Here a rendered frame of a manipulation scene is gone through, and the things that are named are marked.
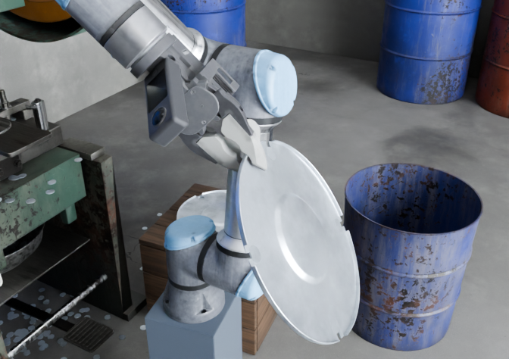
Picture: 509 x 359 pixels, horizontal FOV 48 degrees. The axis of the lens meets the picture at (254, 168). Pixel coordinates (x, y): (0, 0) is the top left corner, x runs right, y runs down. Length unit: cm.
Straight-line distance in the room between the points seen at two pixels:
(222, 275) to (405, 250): 66
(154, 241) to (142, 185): 102
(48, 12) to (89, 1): 112
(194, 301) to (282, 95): 54
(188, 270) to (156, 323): 18
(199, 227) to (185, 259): 8
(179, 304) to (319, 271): 63
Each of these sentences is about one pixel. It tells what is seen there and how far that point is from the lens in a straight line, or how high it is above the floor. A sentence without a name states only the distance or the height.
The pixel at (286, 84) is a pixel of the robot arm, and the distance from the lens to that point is 109.
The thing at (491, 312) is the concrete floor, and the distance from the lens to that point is 223.
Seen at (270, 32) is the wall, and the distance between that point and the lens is 486.
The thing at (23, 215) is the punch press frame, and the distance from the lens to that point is 167.
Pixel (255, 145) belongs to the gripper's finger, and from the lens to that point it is 73.
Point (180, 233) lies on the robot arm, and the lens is 128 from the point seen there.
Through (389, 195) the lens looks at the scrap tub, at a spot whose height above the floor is 35.
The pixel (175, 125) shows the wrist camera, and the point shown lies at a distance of 65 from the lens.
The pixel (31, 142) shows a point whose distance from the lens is 154.
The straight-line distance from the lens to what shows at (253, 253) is 68.
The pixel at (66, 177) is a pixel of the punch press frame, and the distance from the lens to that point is 173.
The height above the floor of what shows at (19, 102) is 76.
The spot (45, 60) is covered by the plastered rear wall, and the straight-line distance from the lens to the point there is 349.
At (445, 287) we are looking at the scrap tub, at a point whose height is 26.
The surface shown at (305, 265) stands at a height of 94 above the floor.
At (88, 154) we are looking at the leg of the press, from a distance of 174.
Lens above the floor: 142
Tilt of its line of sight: 29 degrees down
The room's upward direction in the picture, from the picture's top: straight up
